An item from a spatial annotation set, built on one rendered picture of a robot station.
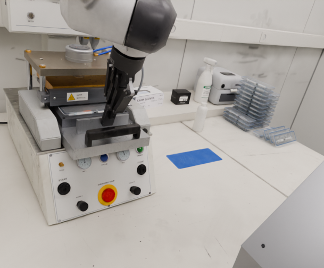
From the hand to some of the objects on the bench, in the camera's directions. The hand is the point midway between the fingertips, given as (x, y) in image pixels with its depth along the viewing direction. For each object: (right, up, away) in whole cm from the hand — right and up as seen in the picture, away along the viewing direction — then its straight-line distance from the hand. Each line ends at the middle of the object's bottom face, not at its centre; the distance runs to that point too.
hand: (109, 115), depth 75 cm
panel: (-1, -26, +7) cm, 27 cm away
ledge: (+22, +9, +87) cm, 90 cm away
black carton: (+24, +12, +84) cm, 89 cm away
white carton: (+2, +10, +72) cm, 72 cm away
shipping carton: (-39, -23, +2) cm, 46 cm away
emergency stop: (-2, -25, +8) cm, 26 cm away
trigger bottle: (+36, +14, +92) cm, 100 cm away
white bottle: (+31, -3, +67) cm, 74 cm away
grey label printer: (+47, +17, +103) cm, 114 cm away
